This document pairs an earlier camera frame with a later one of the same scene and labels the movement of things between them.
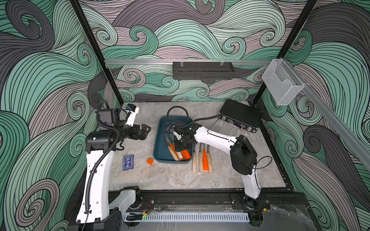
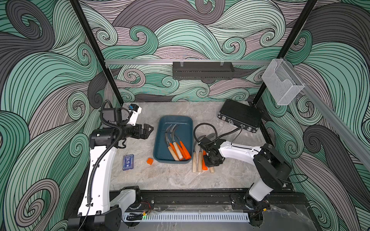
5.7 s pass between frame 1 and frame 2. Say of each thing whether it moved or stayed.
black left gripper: stayed
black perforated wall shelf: stayed
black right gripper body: moved
